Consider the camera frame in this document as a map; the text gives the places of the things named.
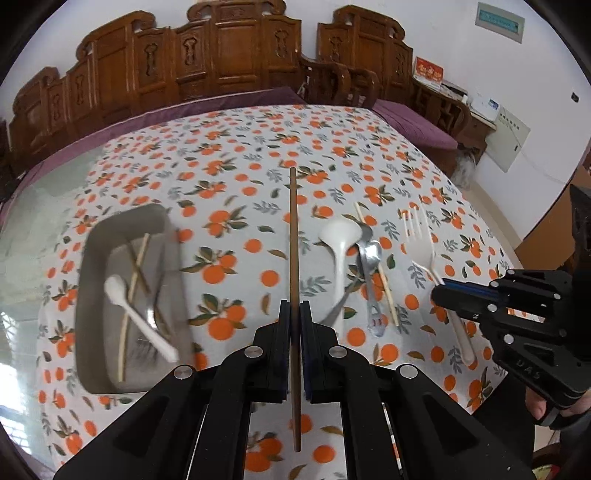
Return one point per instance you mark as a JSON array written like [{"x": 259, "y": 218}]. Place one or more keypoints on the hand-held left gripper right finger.
[{"x": 305, "y": 332}]

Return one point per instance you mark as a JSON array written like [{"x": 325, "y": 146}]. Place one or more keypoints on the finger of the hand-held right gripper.
[
  {"x": 461, "y": 307},
  {"x": 480, "y": 288}
]

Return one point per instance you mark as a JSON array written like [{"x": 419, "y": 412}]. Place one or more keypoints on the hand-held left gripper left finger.
[{"x": 284, "y": 332}]

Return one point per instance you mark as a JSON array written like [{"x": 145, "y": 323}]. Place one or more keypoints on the white plastic fork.
[{"x": 427, "y": 258}]

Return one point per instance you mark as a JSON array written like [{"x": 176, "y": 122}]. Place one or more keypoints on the bamboo chopstick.
[
  {"x": 131, "y": 254},
  {"x": 123, "y": 350},
  {"x": 388, "y": 295}
]

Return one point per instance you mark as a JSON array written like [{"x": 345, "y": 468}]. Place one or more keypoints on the dark brown chopstick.
[{"x": 293, "y": 230}]

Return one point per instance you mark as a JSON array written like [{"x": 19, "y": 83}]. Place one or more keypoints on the white plastic soup spoon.
[{"x": 339, "y": 235}]

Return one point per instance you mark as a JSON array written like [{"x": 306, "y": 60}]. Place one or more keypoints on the metal fork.
[{"x": 141, "y": 353}]

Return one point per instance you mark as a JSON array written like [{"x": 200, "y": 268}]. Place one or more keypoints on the slim white plastic spoon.
[{"x": 115, "y": 288}]

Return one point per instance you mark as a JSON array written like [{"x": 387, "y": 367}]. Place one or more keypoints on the rectangular metal tray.
[{"x": 101, "y": 323}]

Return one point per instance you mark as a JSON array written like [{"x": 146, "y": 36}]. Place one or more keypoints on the person's right hand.
[{"x": 538, "y": 406}]

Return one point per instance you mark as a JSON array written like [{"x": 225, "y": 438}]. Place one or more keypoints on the crumpled plastic bag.
[{"x": 466, "y": 168}]

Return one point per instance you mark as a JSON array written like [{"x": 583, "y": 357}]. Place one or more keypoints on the wooden side table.
[{"x": 478, "y": 134}]

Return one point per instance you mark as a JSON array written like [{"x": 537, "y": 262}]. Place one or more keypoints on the purple armchair cushion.
[{"x": 415, "y": 122}]

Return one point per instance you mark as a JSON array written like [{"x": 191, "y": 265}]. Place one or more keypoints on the white router box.
[{"x": 485, "y": 108}]

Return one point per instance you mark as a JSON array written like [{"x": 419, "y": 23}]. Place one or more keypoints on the orange fruit print tablecloth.
[{"x": 240, "y": 152}]

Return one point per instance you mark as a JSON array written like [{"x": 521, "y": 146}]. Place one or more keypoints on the red gift box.
[{"x": 429, "y": 69}]

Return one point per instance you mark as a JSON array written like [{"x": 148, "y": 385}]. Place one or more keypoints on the long purple sofa cushion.
[{"x": 281, "y": 96}]

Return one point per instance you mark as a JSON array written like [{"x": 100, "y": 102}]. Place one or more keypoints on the carved wooden armchair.
[{"x": 369, "y": 41}]

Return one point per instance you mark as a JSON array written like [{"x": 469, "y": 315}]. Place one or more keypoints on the carved wooden sofa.
[{"x": 138, "y": 69}]

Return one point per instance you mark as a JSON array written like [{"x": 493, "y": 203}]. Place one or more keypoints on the white wall panel door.
[{"x": 508, "y": 138}]

